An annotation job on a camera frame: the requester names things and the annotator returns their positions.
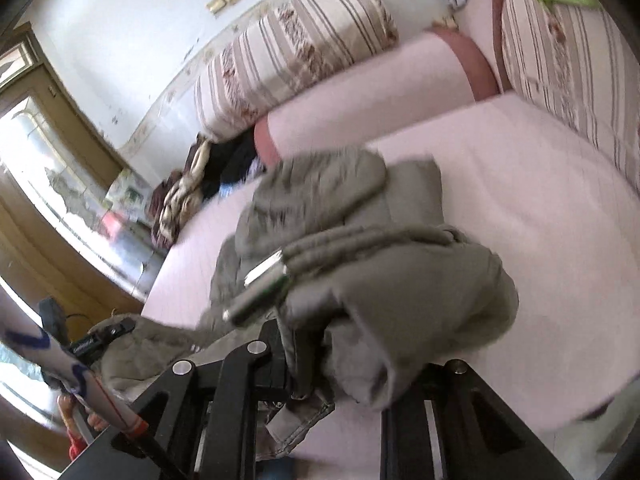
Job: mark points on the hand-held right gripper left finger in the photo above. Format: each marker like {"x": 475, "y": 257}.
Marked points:
{"x": 240, "y": 385}

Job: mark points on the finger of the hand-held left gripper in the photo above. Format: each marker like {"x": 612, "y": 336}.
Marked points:
{"x": 115, "y": 331}

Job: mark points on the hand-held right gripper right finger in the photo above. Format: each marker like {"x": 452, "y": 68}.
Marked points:
{"x": 460, "y": 390}

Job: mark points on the olive green puffer jacket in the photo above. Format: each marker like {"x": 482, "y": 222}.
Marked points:
{"x": 425, "y": 300}

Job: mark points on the black clothes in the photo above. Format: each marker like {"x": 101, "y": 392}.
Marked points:
{"x": 232, "y": 165}

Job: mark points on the person's left hand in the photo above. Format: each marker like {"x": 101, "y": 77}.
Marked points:
{"x": 67, "y": 407}

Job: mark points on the white blue printed sleeve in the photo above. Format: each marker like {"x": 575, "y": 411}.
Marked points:
{"x": 30, "y": 347}

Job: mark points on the green printed bag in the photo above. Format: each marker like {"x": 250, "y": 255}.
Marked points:
{"x": 125, "y": 190}

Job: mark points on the brown beige blanket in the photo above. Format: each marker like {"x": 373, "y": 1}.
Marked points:
{"x": 177, "y": 200}

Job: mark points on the pink sofa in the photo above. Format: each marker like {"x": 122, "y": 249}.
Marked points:
{"x": 525, "y": 220}

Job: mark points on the purple blue cloth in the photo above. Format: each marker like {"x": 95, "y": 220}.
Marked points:
{"x": 255, "y": 167}

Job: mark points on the pink bolster cushion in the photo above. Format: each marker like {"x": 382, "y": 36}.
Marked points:
{"x": 370, "y": 100}

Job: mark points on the striped floral cushion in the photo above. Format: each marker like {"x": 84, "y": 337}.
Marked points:
{"x": 575, "y": 70}
{"x": 300, "y": 50}

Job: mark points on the wooden window frame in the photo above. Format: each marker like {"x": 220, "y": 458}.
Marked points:
{"x": 75, "y": 125}

